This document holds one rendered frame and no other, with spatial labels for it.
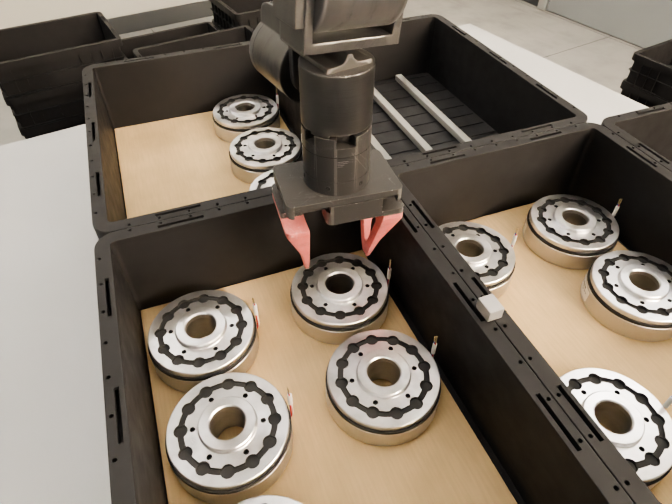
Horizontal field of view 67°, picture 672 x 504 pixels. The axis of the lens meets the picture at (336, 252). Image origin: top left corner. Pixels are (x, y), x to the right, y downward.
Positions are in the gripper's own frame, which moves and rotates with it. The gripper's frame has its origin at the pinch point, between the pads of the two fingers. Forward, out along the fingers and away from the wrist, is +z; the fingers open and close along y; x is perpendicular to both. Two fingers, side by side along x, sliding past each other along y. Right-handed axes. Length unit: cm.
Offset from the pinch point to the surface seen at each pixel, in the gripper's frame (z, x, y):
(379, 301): 4.1, 4.1, -3.4
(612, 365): 7.3, 15.6, -23.7
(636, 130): -1.0, -10.2, -43.7
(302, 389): 7.5, 9.7, 6.1
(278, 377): 7.4, 7.8, 8.0
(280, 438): 4.3, 15.4, 9.2
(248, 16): 30, -158, -13
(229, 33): 30, -144, -4
